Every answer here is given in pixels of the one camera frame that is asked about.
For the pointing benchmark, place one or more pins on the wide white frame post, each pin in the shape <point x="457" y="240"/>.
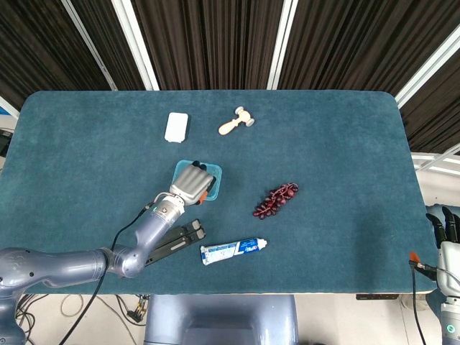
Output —
<point x="136" y="43"/>
<point x="282" y="43"/>

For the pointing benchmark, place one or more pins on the blue and white sign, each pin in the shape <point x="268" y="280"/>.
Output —
<point x="7" y="109"/>

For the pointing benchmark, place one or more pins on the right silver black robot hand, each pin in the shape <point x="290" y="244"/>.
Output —
<point x="451" y="264"/>

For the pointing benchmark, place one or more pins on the black box device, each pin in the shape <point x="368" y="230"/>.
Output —
<point x="5" y="143"/>

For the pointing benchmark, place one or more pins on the blue and white toothpaste tube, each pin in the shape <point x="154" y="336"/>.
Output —
<point x="223" y="251"/>

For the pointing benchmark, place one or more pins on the teal plastic lid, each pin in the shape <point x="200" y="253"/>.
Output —
<point x="178" y="172"/>

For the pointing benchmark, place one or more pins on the white aluminium frame rails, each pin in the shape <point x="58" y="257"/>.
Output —
<point x="436" y="163"/>

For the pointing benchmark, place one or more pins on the slanted white frame post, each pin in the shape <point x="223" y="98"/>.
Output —
<point x="427" y="66"/>

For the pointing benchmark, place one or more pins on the black under-table bracket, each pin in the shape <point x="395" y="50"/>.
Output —
<point x="377" y="297"/>

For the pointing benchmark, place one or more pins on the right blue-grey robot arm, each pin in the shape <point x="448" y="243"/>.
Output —
<point x="452" y="323"/>

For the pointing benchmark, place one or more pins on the dark red grape bunch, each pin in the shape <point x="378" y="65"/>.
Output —
<point x="273" y="203"/>

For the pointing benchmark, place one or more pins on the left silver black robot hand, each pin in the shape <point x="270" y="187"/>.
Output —
<point x="190" y="183"/>

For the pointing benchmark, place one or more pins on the dark brown pleated curtain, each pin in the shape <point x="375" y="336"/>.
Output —
<point x="215" y="39"/>

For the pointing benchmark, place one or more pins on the cream wooden massage roller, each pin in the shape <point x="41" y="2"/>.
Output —
<point x="230" y="126"/>

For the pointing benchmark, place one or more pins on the thin grey frame post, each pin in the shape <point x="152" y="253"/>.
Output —
<point x="90" y="46"/>

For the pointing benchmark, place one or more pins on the black floor power plug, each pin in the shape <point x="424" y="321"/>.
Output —
<point x="136" y="312"/>

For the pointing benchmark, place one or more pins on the teal suede table cloth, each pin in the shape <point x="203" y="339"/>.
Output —
<point x="323" y="143"/>

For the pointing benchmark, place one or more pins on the black folding laptop stand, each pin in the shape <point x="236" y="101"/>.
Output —
<point x="187" y="237"/>

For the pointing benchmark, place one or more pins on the blue-grey robot torso base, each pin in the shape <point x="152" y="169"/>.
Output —
<point x="219" y="320"/>

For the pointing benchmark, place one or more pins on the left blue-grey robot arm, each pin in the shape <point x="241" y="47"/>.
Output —
<point x="64" y="266"/>

